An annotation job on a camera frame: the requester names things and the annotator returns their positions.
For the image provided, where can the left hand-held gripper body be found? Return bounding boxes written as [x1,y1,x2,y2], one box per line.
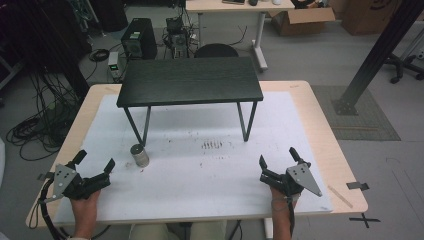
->
[42,161,112,204]

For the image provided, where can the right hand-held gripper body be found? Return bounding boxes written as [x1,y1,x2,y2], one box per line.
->
[259,159,324,198]

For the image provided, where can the person's right hand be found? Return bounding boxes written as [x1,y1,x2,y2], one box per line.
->
[269,186,302,204]

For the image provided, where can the person's left hand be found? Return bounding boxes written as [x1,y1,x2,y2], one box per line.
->
[69,189,102,217]

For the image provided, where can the silver metal can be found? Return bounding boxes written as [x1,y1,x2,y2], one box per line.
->
[129,143,151,168]

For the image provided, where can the light wooden table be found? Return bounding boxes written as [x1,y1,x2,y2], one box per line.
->
[25,79,370,232]

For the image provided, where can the thin wooden stick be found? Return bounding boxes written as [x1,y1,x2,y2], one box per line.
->
[326,184,354,210]

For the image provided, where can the black tape strip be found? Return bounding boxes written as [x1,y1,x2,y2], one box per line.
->
[345,181,370,192]

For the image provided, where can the white table mat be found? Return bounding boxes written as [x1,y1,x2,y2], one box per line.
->
[53,91,335,225]

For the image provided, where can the grey floor mat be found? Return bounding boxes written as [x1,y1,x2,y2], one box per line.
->
[311,84,402,142]

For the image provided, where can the black tape cross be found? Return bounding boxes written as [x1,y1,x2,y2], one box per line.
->
[348,212,382,230]

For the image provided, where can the person's beige trousers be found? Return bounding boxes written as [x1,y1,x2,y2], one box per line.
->
[127,219,228,240]

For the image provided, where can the grey bench power supply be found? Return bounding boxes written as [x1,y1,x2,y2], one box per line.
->
[107,51,122,82]

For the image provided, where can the small black wooden shelf table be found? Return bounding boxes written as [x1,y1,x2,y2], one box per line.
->
[116,56,265,148]

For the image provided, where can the black chair backrest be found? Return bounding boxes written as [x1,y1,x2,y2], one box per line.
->
[193,42,240,59]

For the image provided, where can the black curtain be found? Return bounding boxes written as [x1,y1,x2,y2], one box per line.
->
[0,0,93,101]

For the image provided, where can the black computer tower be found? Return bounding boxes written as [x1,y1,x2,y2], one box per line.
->
[120,17,159,61]

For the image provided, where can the open cardboard box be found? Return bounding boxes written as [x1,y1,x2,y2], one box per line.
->
[267,6,336,37]

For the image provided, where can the black office chair base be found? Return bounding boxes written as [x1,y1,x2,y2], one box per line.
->
[383,49,424,85]

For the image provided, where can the large closed cardboard box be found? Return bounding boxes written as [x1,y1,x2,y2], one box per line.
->
[339,0,402,36]

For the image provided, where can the white-legged wooden desk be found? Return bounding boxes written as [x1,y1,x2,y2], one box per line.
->
[185,0,296,73]

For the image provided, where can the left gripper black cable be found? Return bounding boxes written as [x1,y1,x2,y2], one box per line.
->
[27,179,72,240]

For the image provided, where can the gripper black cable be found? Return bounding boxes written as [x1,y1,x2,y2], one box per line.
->
[27,179,72,240]
[287,199,298,238]

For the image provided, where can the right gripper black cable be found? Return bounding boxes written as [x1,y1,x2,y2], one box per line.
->
[287,199,298,238]

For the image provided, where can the bundle of black floor cables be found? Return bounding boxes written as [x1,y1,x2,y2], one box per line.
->
[5,64,88,162]

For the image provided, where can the coiled black cable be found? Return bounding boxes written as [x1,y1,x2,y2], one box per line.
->
[88,48,111,63]

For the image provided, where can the black metal frame post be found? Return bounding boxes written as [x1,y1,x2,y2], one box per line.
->
[331,0,424,117]

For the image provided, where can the open electronics rig with wires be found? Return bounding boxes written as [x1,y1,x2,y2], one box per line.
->
[161,15,198,60]

